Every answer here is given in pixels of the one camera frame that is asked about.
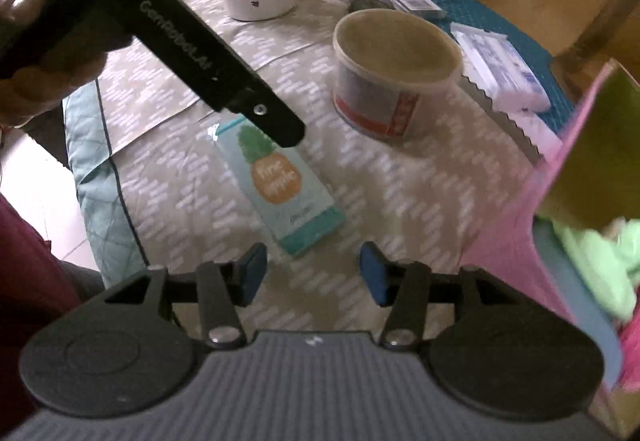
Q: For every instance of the wooden chair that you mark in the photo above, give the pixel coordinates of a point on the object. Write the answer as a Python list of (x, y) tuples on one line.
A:
[(595, 46)]

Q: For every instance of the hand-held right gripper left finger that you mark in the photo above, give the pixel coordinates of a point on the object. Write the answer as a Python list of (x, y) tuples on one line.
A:
[(252, 271)]

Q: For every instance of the light green cloth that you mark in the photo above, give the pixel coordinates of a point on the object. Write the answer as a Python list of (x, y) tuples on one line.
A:
[(595, 266)]

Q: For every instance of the round plastic tub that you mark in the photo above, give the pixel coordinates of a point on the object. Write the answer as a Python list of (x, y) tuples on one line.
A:
[(380, 91)]

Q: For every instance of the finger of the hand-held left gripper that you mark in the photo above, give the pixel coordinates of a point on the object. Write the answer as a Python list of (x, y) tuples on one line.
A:
[(280, 126)]

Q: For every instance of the teal quilted cloth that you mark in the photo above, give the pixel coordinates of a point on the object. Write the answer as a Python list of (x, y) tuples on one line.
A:
[(100, 201)]

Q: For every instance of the person's left hand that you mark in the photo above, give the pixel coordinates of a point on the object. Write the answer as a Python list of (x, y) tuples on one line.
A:
[(50, 86)]

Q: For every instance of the pink bag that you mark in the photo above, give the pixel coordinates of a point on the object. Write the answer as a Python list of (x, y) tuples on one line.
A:
[(510, 231)]

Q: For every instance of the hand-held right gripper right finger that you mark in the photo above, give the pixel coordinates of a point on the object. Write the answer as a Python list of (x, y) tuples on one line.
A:
[(372, 271)]

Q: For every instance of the teal mat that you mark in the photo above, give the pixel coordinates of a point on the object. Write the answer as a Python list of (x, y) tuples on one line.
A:
[(480, 6)]

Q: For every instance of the beige patterned cloth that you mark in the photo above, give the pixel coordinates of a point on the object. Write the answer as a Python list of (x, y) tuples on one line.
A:
[(400, 201)]

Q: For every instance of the person's dark red clothing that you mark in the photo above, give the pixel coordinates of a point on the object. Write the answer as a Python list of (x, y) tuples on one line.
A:
[(25, 296)]

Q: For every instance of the pineapple print tissue pack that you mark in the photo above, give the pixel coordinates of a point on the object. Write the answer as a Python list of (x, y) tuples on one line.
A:
[(280, 191)]

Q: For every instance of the blue print white tissue pack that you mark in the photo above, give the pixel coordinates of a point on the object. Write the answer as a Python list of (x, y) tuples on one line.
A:
[(500, 71)]

